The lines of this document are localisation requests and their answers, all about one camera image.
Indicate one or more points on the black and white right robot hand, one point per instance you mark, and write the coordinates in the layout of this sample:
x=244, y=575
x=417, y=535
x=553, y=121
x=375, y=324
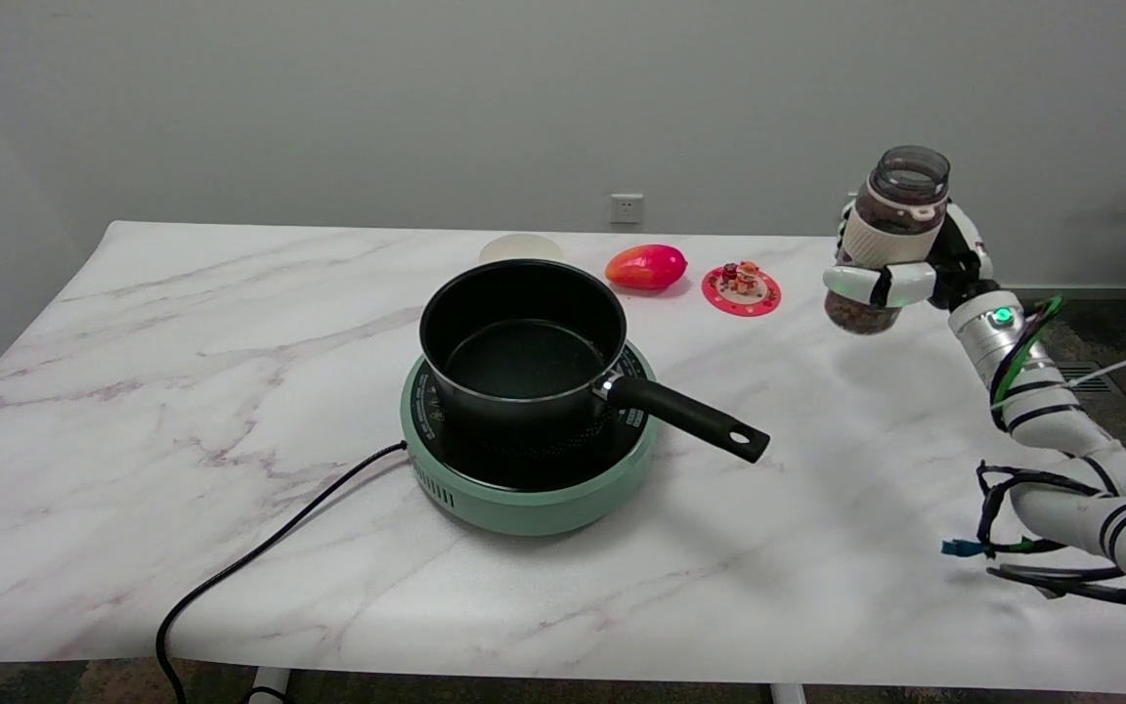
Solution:
x=915, y=274

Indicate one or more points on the clear bottle with brown contents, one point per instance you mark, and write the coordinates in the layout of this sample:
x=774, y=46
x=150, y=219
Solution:
x=884, y=240

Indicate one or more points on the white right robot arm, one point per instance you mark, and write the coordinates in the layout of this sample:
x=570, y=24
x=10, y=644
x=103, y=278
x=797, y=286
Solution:
x=1071, y=430

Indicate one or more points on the red coaster with figurines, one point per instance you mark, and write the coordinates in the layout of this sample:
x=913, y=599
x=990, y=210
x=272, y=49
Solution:
x=741, y=288

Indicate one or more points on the floor vent grille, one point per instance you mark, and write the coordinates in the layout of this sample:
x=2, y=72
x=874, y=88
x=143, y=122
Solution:
x=1091, y=379

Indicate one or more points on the red mango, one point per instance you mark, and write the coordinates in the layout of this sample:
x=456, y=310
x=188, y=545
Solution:
x=646, y=266

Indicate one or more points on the green round induction cooker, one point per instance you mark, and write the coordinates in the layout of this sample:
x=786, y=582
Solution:
x=524, y=484

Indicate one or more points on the white wall socket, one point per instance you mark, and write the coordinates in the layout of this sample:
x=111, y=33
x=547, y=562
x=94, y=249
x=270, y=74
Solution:
x=627, y=208

